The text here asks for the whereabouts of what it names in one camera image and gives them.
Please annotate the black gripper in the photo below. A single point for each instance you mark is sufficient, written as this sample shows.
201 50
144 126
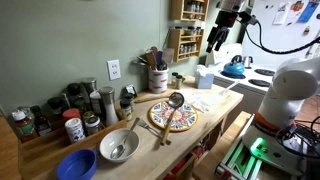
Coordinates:
224 21

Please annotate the glass spice bottle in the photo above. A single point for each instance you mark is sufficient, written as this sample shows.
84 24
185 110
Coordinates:
174 79
179 82

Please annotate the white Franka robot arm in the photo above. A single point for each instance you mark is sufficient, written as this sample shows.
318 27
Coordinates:
290 83

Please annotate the glass spice jar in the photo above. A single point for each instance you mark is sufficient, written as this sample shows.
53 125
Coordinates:
181 49
193 48
196 48
187 49
190 48

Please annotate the spice jar blue lid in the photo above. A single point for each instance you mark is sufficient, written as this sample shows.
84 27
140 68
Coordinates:
199 31

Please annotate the blue tissue box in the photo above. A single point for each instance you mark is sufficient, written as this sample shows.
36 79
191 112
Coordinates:
205 81

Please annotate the dark spice jar black lid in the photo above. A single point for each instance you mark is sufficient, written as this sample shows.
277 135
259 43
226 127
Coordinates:
201 6

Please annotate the wooden spice rack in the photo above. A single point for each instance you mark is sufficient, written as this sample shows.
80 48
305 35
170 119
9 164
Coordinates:
176 10
173 43

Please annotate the nearly empty glass spice bottle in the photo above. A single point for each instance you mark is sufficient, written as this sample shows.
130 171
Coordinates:
174 79

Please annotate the dark sauce bottle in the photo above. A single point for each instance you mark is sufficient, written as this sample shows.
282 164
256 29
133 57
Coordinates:
40 121

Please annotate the wooden tray box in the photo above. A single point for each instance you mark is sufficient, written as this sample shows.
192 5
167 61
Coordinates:
40 150

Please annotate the orange sauce bottle white cap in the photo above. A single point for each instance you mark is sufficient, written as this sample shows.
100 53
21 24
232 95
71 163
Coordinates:
25 128

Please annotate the blue kettle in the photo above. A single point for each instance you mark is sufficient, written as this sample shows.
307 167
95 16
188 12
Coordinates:
233 69

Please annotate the small metal moka pot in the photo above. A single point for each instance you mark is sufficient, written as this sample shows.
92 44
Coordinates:
248 61

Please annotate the oregano jar green lid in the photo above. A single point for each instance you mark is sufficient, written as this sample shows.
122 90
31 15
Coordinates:
196 6

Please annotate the white stove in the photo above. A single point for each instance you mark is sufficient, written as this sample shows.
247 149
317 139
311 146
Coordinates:
245 77

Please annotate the white plastic spatula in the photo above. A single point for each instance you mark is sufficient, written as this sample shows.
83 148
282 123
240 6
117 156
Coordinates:
226 90

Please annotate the grey spatula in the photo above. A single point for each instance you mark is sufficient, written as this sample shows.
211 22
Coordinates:
168 55

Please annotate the crumpled white paper towel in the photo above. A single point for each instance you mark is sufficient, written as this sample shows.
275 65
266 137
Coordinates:
203 100

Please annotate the black stove burner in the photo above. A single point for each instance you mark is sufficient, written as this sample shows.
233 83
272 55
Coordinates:
265 72
259 82

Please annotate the blue silicone spatula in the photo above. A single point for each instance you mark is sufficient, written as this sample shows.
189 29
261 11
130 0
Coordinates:
159 58

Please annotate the brown wooden spoon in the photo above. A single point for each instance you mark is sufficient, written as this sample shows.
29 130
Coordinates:
154 50

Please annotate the wooden flat spatula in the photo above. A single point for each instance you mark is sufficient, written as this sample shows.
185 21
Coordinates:
151 60

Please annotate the white utensil crock red fish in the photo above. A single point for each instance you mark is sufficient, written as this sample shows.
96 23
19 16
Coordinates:
158 81

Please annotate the white refrigerator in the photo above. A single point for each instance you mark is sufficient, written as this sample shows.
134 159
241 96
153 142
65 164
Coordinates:
283 36

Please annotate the white paper sheet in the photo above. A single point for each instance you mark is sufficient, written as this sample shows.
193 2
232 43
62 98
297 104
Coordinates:
280 15

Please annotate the dark kitchen utensil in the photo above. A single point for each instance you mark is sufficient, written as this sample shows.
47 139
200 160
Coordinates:
143 61

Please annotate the colourful patterned round trivet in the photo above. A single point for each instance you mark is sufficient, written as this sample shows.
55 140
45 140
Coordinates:
186 118

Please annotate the orange paper flyer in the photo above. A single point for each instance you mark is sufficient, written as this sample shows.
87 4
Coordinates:
296 6

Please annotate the small black device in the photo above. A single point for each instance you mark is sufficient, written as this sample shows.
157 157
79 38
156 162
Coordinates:
131 90

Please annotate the blue paper flyer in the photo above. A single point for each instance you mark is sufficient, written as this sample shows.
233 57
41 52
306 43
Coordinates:
306 11

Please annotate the metal fork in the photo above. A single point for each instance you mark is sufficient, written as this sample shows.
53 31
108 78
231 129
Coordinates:
144 124

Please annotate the steel shaker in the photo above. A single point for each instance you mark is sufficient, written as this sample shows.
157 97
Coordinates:
89 85

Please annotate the white ceramic bowl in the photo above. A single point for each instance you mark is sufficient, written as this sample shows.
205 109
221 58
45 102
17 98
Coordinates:
110 141

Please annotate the jar with gold lid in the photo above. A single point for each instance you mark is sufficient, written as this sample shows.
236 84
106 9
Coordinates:
88 114

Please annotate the metal spoon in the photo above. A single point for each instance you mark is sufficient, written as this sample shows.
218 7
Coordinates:
116 152

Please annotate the glass jar metal lid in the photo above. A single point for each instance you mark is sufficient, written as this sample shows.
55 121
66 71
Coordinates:
92 125

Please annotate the jar with red lid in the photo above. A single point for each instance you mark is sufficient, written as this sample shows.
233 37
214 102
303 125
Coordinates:
71 114

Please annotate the white patterned salt canister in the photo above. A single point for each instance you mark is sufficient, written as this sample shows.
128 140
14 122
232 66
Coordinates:
75 131

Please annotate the blue plastic bowl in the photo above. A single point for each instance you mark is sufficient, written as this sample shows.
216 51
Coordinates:
76 166

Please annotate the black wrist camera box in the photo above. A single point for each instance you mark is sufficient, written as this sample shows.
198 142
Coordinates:
247 17

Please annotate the white wall outlet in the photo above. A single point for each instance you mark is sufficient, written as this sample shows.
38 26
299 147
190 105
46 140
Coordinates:
114 70

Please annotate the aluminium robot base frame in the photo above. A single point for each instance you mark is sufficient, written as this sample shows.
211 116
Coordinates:
240 163

